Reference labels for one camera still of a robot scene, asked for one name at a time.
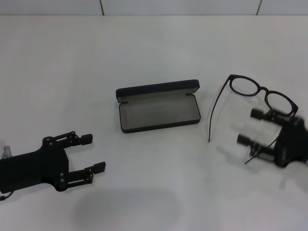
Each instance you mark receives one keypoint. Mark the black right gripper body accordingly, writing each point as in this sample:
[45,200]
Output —
[293,142]

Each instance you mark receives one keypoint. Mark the left wrist silver stub connector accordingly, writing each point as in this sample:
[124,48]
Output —
[7,151]

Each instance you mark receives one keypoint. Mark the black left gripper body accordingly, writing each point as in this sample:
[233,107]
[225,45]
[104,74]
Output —
[41,166]

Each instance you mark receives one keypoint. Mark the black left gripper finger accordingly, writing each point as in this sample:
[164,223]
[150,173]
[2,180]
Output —
[81,176]
[86,139]

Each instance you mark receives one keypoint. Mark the black glasses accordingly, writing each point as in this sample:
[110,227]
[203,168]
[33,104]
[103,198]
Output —
[264,89]

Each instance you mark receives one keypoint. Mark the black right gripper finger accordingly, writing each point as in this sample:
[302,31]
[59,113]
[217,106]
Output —
[256,113]
[243,139]

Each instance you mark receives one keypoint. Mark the black glasses case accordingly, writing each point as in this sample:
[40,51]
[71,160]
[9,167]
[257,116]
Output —
[158,113]

